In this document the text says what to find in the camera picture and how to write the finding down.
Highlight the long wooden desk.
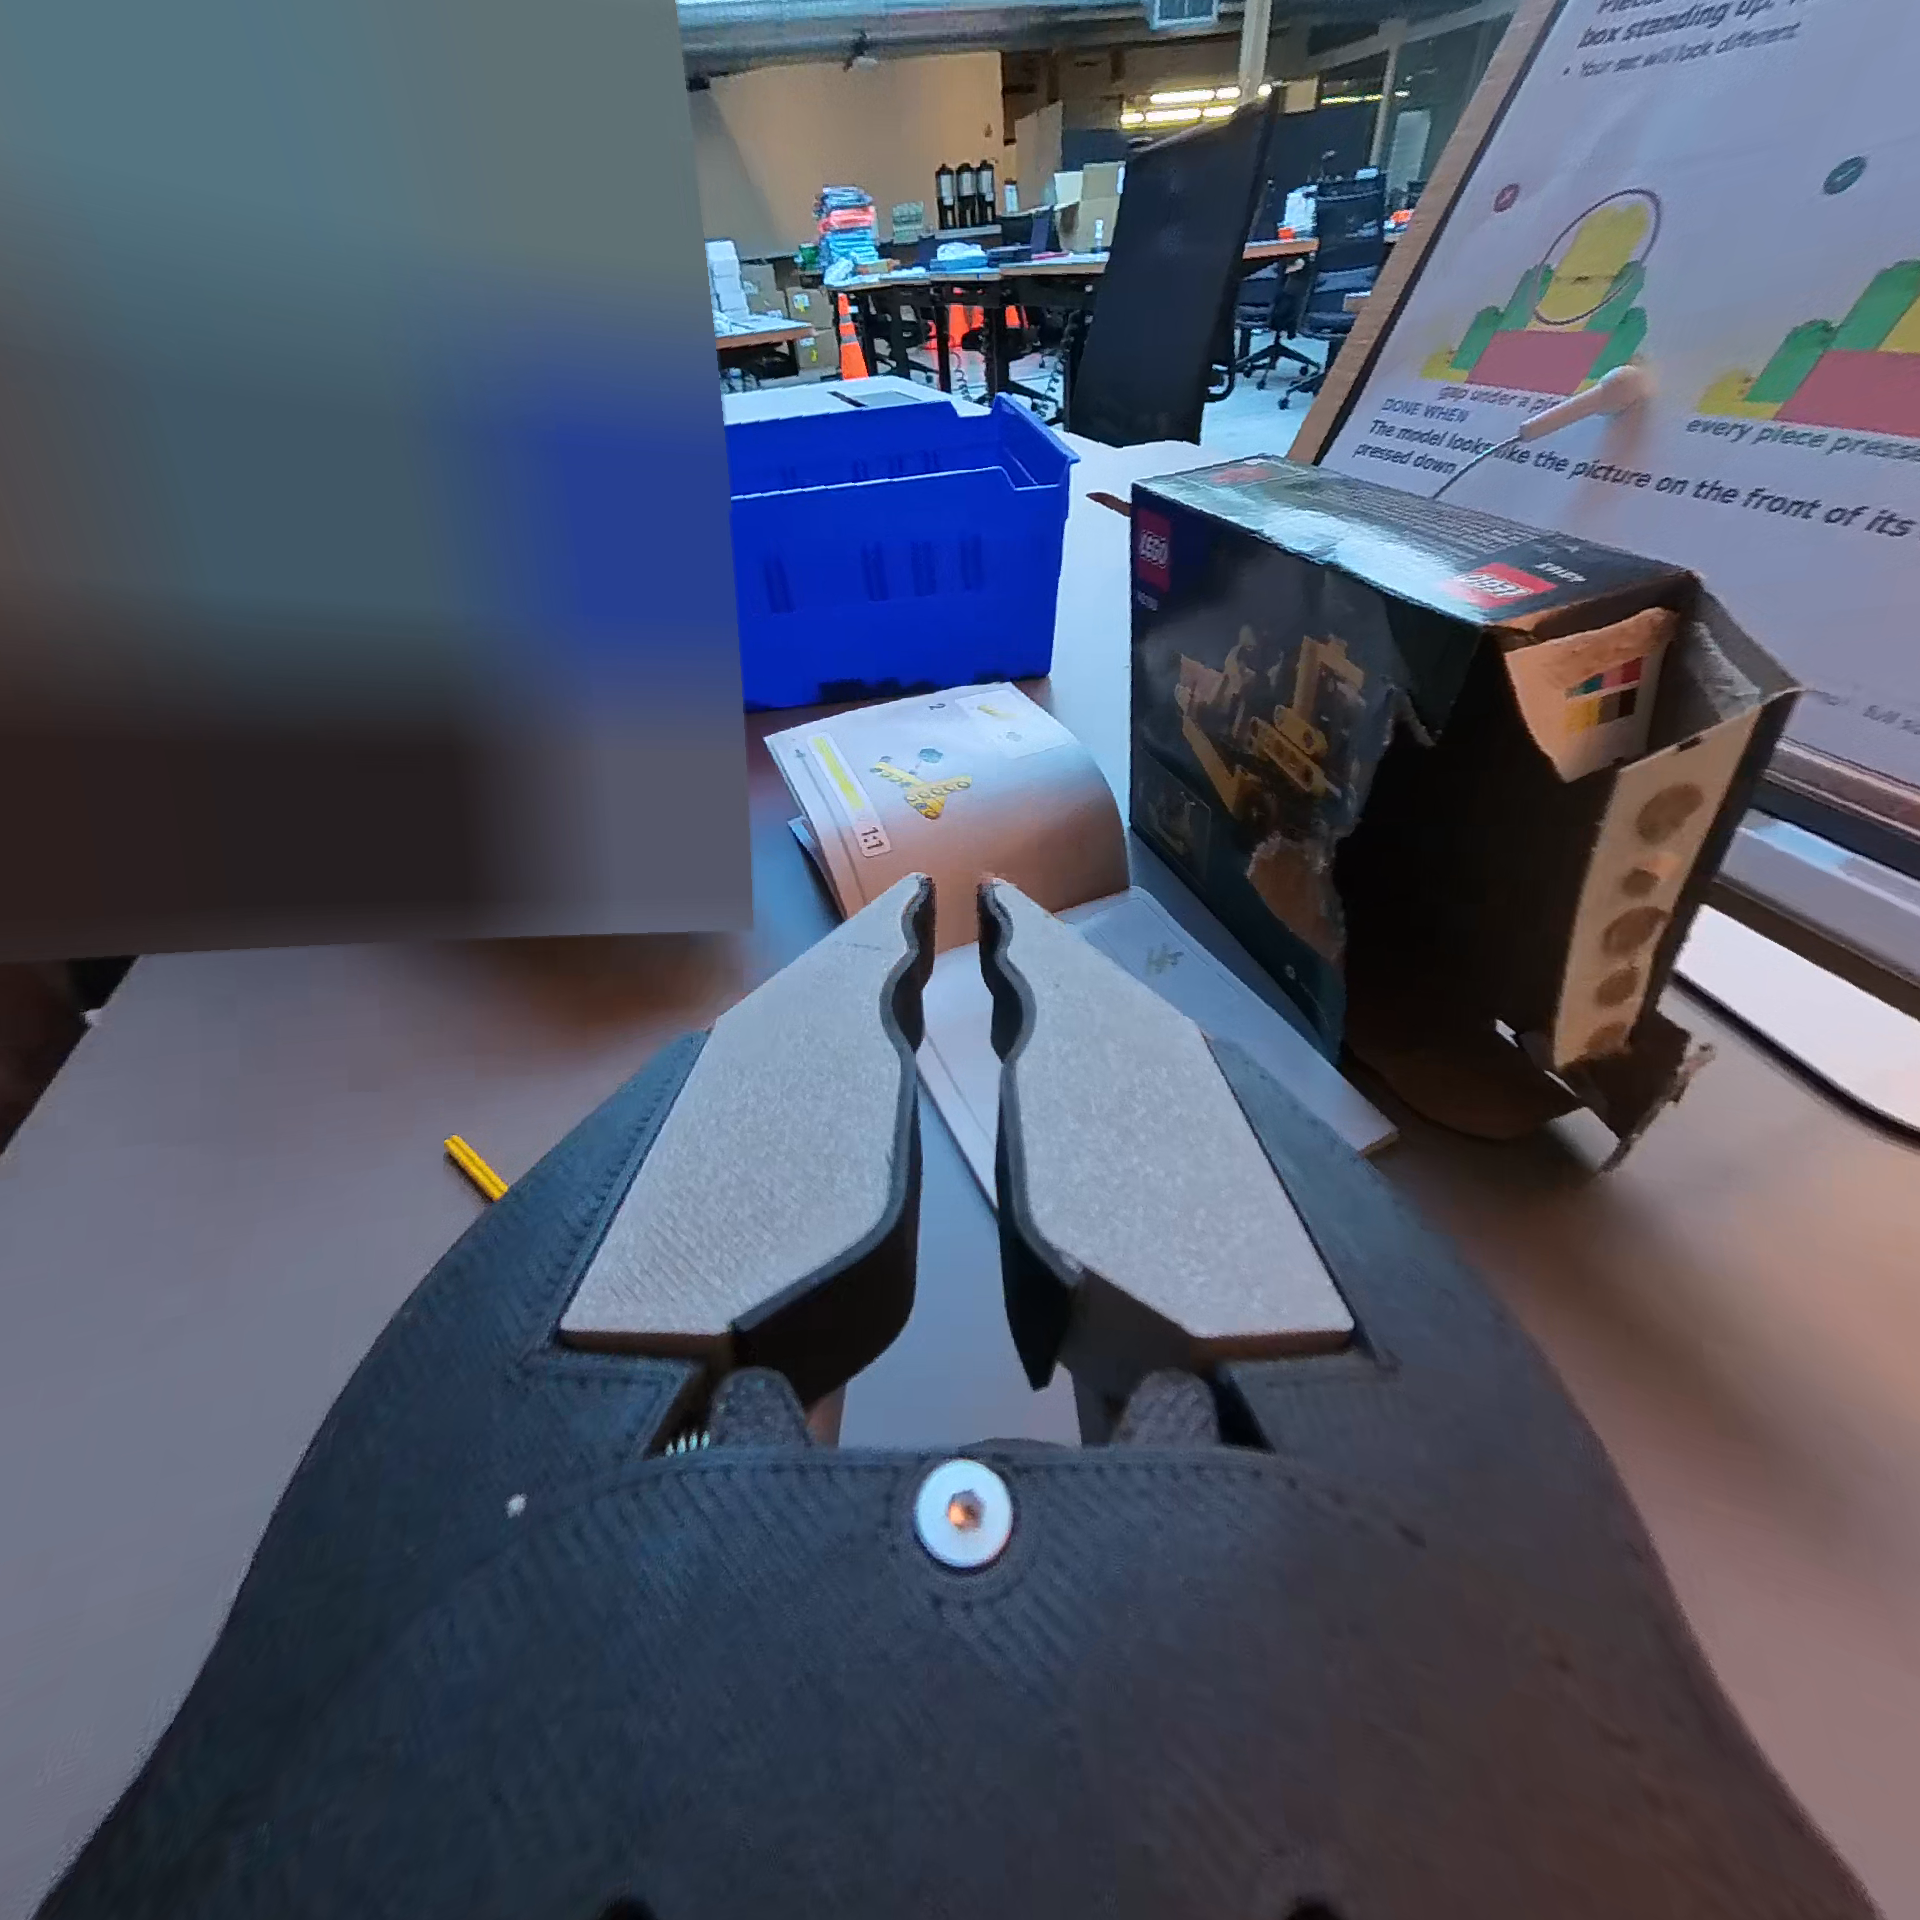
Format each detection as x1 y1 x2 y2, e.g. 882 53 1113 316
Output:
816 238 1322 394

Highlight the pale peg on cord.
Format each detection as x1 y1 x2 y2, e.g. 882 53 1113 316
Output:
1438 366 1657 504

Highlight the black mesh office chair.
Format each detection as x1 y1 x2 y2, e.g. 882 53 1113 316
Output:
1063 93 1287 448

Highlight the lego instruction booklet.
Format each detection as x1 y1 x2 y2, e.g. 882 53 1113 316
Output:
766 680 1402 1204

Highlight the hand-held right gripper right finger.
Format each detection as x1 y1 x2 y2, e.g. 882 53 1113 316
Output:
979 881 1360 1432

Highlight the black swivel chair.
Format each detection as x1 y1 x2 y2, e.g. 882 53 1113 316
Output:
1236 176 1390 394

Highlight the blue plastic bin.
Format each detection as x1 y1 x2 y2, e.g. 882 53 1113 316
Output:
724 392 1081 713

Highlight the instruction poster board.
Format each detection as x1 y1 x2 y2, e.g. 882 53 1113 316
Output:
1287 0 1920 789

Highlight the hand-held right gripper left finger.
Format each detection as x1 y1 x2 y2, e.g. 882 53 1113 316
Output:
558 873 936 1402

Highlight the dark lego box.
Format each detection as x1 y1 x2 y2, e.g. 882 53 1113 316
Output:
1124 456 1806 1173

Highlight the white flat tray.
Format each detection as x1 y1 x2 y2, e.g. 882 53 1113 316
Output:
1674 902 1920 1136

